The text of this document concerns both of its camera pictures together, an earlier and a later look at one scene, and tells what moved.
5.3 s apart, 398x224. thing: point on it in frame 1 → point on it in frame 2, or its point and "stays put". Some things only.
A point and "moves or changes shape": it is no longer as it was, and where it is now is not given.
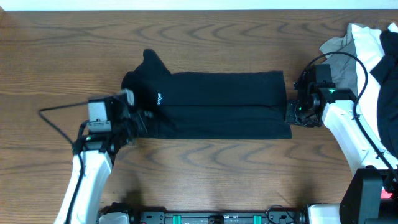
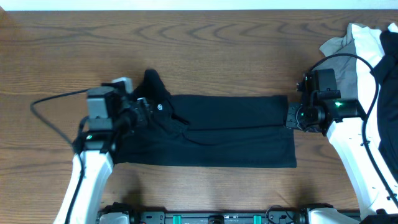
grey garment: [343, 67] stays put
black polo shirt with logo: [208, 105] moves or changes shape
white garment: [369, 48] stays put
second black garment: [385, 71] stays put
